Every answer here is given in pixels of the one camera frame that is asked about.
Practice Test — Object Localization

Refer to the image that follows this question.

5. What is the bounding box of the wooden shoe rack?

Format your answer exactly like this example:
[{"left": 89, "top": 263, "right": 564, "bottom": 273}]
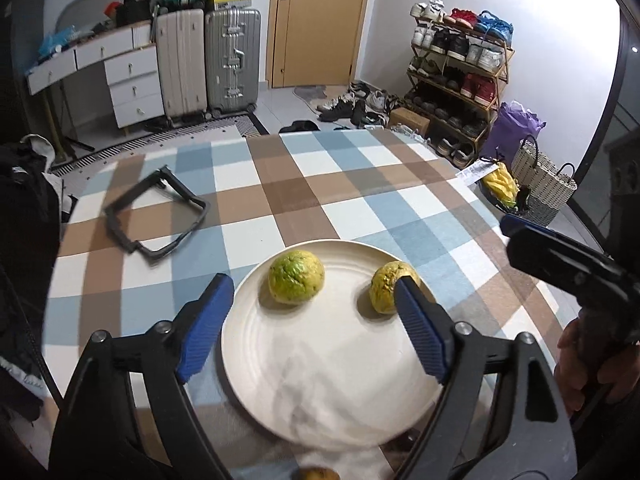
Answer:
[{"left": 404, "top": 0, "right": 514, "bottom": 169}]

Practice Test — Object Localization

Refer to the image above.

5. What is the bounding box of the cream round plate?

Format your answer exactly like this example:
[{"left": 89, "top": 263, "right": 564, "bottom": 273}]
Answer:
[{"left": 221, "top": 240, "right": 442, "bottom": 451}]

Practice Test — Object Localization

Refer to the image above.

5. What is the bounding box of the person's right hand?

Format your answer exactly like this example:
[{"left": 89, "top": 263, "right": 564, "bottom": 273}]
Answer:
[{"left": 554, "top": 318, "right": 639, "bottom": 415}]

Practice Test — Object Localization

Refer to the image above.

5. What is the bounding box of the purple bag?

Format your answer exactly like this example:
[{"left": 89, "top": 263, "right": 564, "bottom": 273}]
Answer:
[{"left": 480, "top": 101, "right": 546, "bottom": 166}]

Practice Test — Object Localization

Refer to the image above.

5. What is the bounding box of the green guava fruit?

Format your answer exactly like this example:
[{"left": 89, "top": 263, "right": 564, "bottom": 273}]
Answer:
[{"left": 267, "top": 249, "right": 326, "bottom": 306}]

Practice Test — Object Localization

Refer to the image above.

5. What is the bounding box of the wooden door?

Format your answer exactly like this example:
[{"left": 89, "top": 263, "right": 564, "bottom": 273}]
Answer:
[{"left": 266, "top": 0, "right": 368, "bottom": 88}]

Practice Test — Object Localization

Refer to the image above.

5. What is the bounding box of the beige suitcase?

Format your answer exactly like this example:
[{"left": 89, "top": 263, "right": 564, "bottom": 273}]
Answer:
[{"left": 155, "top": 9, "right": 208, "bottom": 119}]

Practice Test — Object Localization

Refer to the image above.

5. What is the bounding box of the checkered tablecloth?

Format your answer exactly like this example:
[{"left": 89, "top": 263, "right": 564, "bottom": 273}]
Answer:
[{"left": 41, "top": 128, "right": 566, "bottom": 480}]

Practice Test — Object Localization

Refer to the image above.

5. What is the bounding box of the brown longan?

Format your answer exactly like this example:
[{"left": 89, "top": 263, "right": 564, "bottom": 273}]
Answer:
[{"left": 296, "top": 467, "right": 341, "bottom": 480}]

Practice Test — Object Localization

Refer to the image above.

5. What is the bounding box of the white drawer desk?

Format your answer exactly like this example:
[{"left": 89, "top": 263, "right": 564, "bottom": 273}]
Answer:
[{"left": 27, "top": 21, "right": 165, "bottom": 129}]

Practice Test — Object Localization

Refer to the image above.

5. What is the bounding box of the yellow guava fruit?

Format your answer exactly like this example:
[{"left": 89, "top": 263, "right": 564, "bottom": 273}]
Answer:
[{"left": 369, "top": 260, "right": 421, "bottom": 315}]

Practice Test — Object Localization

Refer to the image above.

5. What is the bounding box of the black clothes pile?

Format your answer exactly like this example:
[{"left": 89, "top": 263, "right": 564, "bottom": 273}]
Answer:
[{"left": 1, "top": 134, "right": 70, "bottom": 422}]

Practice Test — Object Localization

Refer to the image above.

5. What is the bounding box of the white woven basket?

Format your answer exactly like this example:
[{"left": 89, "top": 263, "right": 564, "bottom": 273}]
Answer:
[{"left": 511, "top": 136, "right": 577, "bottom": 226}]

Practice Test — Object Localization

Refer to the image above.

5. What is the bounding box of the silver suitcase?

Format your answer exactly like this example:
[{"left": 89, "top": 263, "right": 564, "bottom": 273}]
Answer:
[{"left": 204, "top": 8, "right": 262, "bottom": 117}]

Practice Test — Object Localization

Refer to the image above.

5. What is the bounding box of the white trash bin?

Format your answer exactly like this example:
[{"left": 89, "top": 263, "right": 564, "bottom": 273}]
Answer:
[{"left": 477, "top": 162, "right": 558, "bottom": 226}]

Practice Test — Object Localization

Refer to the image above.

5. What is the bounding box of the cardboard box on floor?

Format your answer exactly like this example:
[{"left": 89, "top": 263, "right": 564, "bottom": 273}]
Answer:
[{"left": 387, "top": 107, "right": 430, "bottom": 138}]

